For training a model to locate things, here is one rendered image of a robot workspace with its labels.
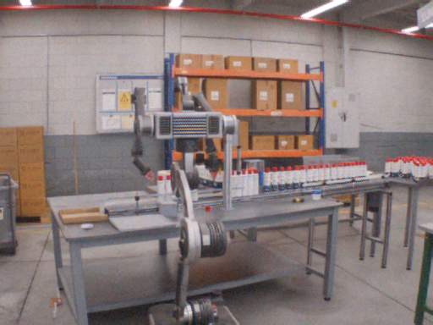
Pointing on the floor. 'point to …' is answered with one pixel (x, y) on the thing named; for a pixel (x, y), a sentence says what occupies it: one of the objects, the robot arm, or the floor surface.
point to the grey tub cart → (8, 212)
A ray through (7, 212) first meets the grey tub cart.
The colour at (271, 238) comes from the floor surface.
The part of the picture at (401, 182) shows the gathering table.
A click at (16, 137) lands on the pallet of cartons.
